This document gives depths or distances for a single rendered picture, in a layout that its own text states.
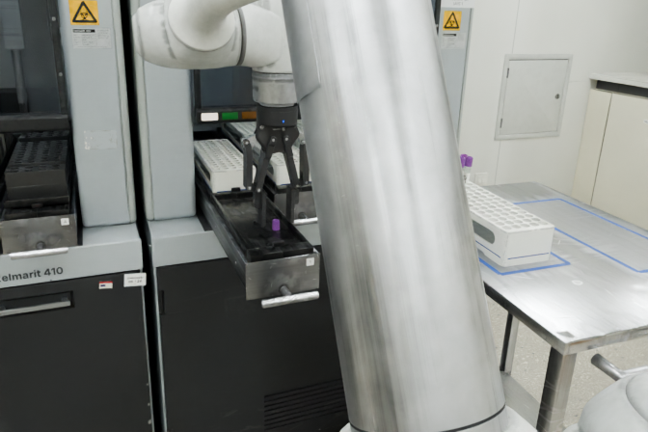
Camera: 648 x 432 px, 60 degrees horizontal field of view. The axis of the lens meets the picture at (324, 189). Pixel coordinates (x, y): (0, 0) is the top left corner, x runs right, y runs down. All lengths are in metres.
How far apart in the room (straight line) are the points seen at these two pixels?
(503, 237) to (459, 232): 0.63
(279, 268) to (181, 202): 0.43
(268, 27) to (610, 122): 2.67
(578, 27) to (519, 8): 0.41
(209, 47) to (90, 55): 0.41
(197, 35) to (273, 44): 0.14
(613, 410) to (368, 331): 0.21
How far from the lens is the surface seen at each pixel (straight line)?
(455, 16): 1.53
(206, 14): 0.85
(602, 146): 3.48
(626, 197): 3.39
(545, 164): 3.43
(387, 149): 0.33
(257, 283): 0.99
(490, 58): 3.03
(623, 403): 0.48
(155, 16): 0.93
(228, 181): 1.28
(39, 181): 1.30
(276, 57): 0.98
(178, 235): 1.28
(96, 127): 1.29
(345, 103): 0.34
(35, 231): 1.26
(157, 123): 1.29
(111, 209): 1.34
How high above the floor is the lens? 1.23
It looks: 18 degrees down
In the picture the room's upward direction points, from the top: 2 degrees clockwise
